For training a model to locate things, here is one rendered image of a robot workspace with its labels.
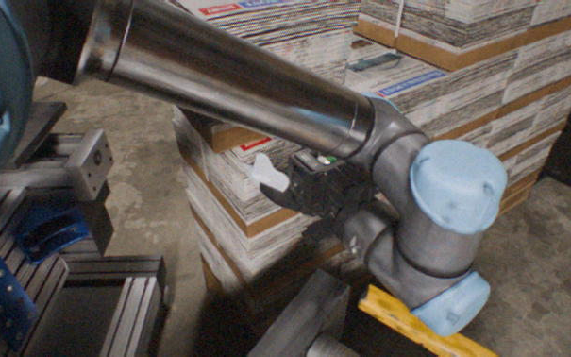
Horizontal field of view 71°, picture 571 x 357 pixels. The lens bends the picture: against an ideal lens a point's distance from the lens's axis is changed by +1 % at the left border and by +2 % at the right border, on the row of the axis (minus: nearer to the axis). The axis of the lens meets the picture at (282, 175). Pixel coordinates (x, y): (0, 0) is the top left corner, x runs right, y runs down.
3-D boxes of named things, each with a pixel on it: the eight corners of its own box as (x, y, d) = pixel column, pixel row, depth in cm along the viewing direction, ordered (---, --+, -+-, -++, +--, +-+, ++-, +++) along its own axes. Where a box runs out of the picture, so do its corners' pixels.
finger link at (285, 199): (270, 169, 59) (322, 188, 56) (271, 178, 60) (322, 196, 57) (253, 187, 56) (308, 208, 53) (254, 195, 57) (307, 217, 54)
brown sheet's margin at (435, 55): (345, 28, 118) (347, 13, 115) (412, 11, 131) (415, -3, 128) (453, 72, 93) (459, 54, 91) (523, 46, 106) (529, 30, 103)
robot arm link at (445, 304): (509, 268, 38) (480, 317, 44) (419, 203, 45) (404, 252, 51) (455, 308, 35) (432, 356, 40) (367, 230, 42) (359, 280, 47)
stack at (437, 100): (204, 287, 146) (160, 75, 94) (419, 177, 196) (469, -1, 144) (258, 377, 120) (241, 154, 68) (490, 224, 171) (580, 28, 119)
